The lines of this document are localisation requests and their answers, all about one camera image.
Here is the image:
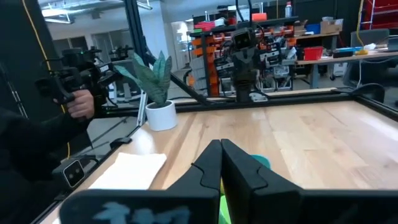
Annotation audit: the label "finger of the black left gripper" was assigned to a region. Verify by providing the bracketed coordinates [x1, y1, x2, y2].
[236, 60, 246, 82]
[244, 60, 254, 82]

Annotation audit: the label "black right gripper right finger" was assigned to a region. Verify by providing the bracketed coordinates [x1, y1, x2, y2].
[220, 138, 398, 224]

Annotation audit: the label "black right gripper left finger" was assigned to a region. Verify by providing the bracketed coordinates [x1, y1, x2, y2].
[58, 139, 223, 224]

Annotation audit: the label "small cardboard box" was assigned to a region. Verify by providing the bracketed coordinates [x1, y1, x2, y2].
[294, 20, 307, 37]

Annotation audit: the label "white folded cloth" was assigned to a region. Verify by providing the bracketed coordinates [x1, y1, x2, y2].
[89, 152, 168, 190]

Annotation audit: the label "wooden desk grey legs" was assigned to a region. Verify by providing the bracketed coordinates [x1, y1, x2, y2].
[297, 49, 398, 91]

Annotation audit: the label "red plastic bin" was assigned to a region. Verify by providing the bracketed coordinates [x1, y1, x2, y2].
[303, 45, 324, 62]

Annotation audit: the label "blue plastic bin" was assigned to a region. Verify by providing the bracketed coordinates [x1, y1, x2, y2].
[305, 23, 322, 35]

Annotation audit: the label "green plant in white pot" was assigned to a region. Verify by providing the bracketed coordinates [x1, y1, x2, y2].
[113, 51, 178, 132]

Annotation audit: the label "large cardboard box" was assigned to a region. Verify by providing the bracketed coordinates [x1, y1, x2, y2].
[320, 18, 345, 35]

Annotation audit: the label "black pouch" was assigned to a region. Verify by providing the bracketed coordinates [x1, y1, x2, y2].
[331, 50, 354, 59]

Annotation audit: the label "long ceiling light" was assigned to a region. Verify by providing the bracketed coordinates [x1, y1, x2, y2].
[136, 1, 154, 11]

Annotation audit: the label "black office chair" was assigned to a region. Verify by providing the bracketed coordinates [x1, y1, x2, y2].
[343, 28, 398, 90]

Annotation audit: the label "red storage bin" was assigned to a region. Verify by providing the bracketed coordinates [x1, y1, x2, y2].
[368, 15, 398, 30]
[368, 0, 398, 15]

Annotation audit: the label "person's hand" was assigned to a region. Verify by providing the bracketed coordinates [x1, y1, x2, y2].
[53, 89, 96, 121]

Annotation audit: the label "grey laptop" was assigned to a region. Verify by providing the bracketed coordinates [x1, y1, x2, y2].
[387, 35, 398, 52]

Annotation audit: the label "person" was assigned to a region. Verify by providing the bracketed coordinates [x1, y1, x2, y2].
[0, 89, 96, 224]

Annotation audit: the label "black panel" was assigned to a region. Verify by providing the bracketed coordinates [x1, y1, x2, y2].
[0, 0, 65, 125]

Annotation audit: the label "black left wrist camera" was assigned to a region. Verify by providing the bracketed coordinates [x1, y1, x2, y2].
[233, 27, 257, 50]

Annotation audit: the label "silver aluminium post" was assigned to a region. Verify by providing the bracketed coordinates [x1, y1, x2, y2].
[137, 90, 148, 128]

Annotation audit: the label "white hanging cable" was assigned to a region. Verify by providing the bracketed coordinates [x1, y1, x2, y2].
[357, 60, 364, 90]

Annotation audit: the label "yellow hanging cable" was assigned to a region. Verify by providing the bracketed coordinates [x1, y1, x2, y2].
[356, 0, 369, 56]

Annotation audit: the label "small black stereo camera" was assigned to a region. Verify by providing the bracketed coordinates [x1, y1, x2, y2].
[51, 157, 87, 190]

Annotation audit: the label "thin yellow cable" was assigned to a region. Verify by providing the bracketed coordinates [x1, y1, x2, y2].
[21, 0, 71, 159]

